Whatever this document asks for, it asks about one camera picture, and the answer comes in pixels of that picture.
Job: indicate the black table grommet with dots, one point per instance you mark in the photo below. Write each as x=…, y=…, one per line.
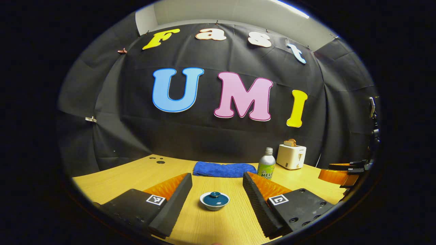
x=160, y=162

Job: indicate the silver green-label water bottle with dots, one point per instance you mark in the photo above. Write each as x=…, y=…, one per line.
x=266, y=163

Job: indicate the toast slice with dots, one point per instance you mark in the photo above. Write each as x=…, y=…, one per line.
x=290, y=143

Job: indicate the blue towel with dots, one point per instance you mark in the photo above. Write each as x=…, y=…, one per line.
x=221, y=169

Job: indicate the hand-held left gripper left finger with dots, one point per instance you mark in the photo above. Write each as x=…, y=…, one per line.
x=173, y=204

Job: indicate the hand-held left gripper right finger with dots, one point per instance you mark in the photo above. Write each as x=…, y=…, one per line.
x=260, y=204

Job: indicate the black backdrop cloth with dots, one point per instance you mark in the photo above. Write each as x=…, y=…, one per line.
x=204, y=136

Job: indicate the red backdrop clip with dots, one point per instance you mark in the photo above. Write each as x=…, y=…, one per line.
x=122, y=51

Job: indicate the white toaster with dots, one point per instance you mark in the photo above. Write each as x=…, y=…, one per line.
x=289, y=156

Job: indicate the white teacup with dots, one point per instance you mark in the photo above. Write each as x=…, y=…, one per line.
x=214, y=207

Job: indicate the silver backdrop clip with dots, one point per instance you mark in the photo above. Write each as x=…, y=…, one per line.
x=90, y=119

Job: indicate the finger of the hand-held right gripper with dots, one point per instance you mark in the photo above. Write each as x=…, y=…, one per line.
x=335, y=176
x=344, y=165

